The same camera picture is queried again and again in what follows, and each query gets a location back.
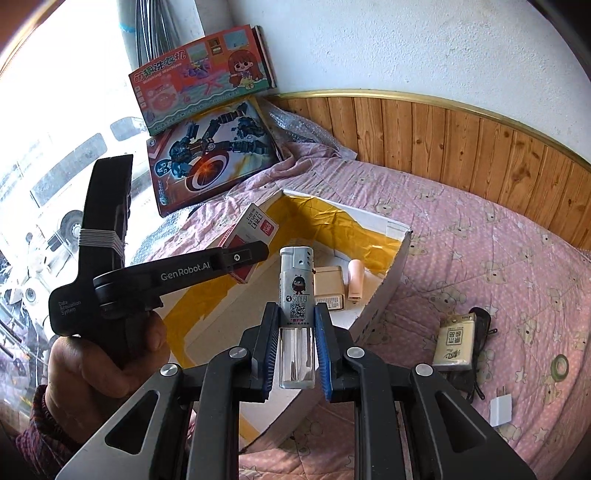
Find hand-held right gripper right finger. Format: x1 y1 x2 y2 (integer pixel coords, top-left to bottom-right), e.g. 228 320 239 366
315 305 527 480

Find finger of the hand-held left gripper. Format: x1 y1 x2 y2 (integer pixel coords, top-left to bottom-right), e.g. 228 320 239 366
222 243 270 273

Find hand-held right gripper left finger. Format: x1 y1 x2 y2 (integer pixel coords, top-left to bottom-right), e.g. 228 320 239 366
55 302 281 480

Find small red white box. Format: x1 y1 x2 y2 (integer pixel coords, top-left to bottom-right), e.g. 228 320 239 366
217 203 282 284

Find white cardboard box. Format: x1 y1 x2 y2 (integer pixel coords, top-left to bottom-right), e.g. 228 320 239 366
157 187 414 444

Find clear silver lighter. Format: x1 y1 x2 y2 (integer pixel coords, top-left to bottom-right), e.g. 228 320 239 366
278 246 318 389

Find black eyeglasses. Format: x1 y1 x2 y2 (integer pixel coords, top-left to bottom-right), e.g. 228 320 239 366
450 307 497 402

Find person's left forearm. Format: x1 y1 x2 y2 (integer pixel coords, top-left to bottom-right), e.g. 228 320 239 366
16 383 81 464

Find person's left hand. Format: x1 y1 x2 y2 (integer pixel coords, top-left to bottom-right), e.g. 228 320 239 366
48 314 171 398

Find white van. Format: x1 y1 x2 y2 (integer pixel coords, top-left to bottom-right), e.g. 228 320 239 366
0 115 153 264

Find small beige box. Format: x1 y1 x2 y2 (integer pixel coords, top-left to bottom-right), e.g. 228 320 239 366
314 267 346 311

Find peach cylindrical tube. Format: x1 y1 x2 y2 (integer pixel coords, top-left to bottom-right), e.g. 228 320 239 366
347 259 365 303

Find robot toy box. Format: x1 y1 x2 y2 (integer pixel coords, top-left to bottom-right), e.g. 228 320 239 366
147 97 284 217

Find cream tissue packet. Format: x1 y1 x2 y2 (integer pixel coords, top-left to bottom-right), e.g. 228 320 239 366
433 313 476 371

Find clear bubble wrap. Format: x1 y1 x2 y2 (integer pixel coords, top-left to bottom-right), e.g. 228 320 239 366
268 99 358 160

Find pink toy box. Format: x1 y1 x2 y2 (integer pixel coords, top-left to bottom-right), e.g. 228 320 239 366
128 25 278 137

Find white charger plug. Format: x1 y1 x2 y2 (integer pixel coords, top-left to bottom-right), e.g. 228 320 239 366
490 390 512 428

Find grey pipes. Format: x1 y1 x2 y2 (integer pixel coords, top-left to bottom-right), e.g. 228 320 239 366
117 0 206 70

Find wooden headboard panel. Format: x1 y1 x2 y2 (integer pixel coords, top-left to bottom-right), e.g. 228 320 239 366
268 90 591 250

